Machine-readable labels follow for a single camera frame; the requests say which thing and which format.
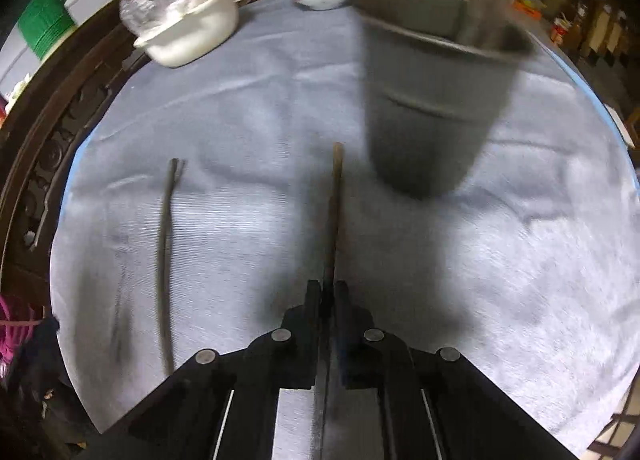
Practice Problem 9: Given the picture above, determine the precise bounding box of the carved dark wooden chair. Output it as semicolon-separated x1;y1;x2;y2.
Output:
0;0;151;301

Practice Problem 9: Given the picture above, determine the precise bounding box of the green plastic mug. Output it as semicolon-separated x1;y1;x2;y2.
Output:
17;0;77;61

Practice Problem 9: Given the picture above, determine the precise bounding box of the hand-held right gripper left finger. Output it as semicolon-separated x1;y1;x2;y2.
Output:
87;279;326;460

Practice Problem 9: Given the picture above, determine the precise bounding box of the brown wooden chopstick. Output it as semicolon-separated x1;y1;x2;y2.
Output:
311;141;346;460

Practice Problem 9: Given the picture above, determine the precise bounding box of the pink cloth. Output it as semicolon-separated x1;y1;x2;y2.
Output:
0;294;42;367

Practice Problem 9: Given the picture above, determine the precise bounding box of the grey towel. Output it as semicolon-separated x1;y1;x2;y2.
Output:
49;0;639;459

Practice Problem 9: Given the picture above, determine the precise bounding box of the white plastic basin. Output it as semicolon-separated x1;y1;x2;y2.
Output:
134;0;241;68

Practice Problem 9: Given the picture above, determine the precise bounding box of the grey perforated utensil holder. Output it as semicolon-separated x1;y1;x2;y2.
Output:
350;0;536;201

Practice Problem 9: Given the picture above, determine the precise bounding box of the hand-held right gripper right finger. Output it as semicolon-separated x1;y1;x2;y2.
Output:
334;279;581;460

